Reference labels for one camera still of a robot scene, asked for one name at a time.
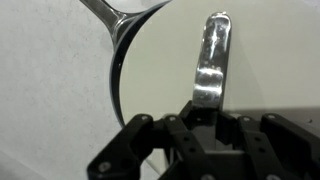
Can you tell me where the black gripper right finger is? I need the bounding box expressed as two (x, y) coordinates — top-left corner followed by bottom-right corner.
(216, 112), (320, 180)

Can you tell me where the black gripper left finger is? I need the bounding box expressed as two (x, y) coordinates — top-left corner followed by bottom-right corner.
(87, 104), (219, 180)

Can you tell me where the cream pot lid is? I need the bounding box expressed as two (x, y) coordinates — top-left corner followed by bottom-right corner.
(120, 0), (320, 125)

